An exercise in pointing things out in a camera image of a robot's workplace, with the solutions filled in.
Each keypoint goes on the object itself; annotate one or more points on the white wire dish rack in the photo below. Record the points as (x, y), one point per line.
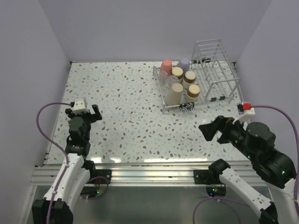
(216, 77)

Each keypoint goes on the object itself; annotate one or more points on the steel cup with cork band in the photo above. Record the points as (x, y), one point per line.
(189, 79)

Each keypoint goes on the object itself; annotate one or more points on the pink plastic cup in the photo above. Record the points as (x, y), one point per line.
(166, 66)

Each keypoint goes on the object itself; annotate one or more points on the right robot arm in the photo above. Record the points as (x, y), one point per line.
(277, 170)

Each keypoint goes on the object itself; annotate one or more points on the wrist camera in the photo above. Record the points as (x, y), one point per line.
(246, 112)
(79, 106)

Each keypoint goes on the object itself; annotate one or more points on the large clear glass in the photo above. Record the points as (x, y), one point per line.
(170, 81)

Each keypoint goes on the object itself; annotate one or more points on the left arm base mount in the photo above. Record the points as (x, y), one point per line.
(96, 187)

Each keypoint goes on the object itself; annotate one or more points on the lavender plastic cup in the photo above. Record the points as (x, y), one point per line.
(184, 64)

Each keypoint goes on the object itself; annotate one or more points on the small clear glass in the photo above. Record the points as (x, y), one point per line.
(163, 75)

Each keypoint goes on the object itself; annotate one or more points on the beige plastic cup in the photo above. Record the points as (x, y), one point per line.
(174, 94)

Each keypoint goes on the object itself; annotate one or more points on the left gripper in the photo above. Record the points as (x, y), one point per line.
(93, 117)

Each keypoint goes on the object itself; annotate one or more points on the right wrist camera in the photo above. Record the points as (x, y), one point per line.
(246, 112)

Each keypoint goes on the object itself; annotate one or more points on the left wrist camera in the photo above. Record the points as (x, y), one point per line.
(79, 106)

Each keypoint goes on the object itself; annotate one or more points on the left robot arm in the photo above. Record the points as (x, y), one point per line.
(56, 206)

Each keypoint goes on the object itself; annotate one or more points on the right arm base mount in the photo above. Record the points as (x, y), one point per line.
(214, 187)

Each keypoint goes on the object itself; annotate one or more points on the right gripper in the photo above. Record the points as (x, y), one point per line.
(209, 129)

